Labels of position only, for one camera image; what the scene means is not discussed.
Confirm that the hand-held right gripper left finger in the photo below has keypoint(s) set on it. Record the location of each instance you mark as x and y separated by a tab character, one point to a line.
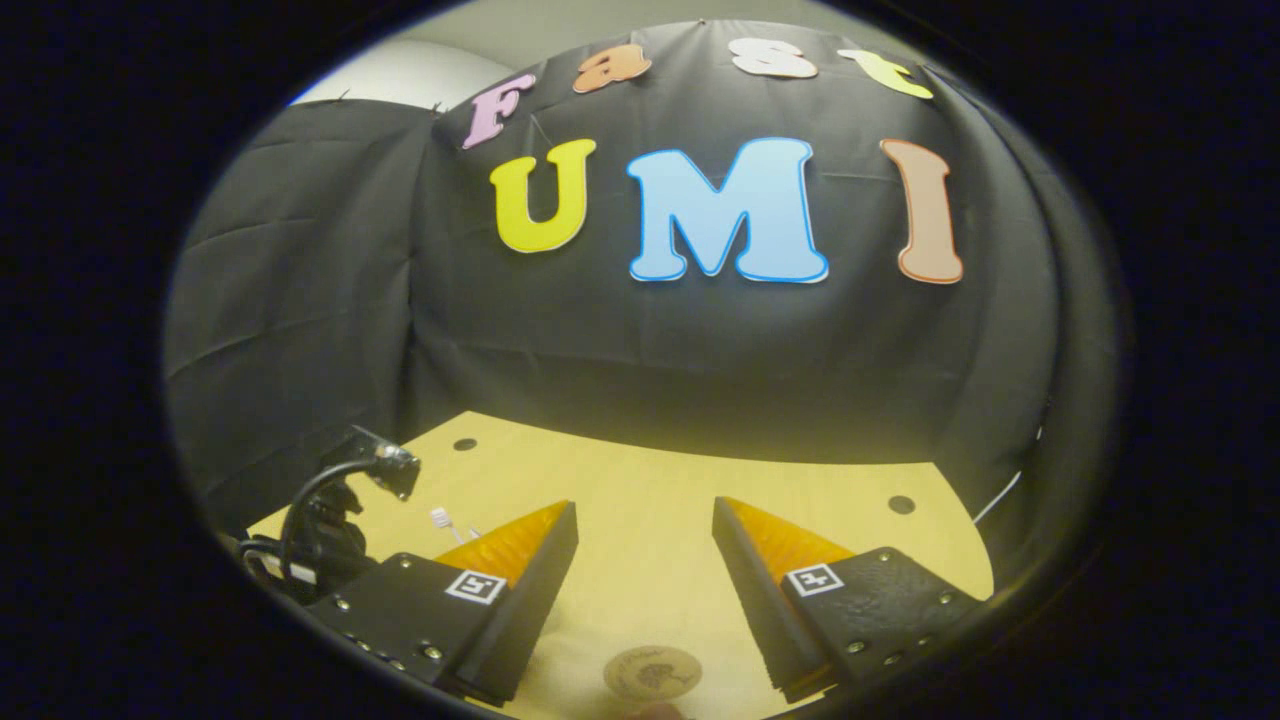
535	600

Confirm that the wooden desktop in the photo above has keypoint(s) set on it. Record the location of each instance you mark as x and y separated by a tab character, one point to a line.
650	500

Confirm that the round wooden coaster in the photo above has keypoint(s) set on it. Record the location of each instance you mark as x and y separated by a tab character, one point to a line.
650	672

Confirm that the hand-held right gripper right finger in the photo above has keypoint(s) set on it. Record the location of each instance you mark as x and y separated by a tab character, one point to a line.
750	600

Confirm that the black backdrop cloth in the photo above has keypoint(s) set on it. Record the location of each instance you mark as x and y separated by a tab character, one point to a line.
700	350

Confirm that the white toothbrush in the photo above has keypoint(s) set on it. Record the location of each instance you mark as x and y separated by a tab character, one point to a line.
441	518

